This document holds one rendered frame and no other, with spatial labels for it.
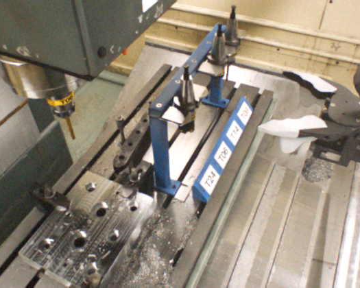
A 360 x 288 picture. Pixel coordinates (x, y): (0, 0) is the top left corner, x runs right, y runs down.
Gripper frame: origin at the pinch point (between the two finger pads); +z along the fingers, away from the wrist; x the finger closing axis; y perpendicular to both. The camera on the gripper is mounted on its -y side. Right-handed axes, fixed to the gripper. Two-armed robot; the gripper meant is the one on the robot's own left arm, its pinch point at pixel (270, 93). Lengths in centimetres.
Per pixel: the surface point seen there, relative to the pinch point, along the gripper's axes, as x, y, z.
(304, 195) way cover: 43, 75, -13
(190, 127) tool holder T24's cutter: 16.5, 30.8, 21.1
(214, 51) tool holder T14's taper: 37.9, 20.1, 23.2
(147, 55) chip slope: 84, 62, 75
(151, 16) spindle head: -9.7, -14.6, 14.8
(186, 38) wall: 91, 52, 56
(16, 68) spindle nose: -18.1, -6.9, 33.4
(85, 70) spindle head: -22.6, -14.5, 15.8
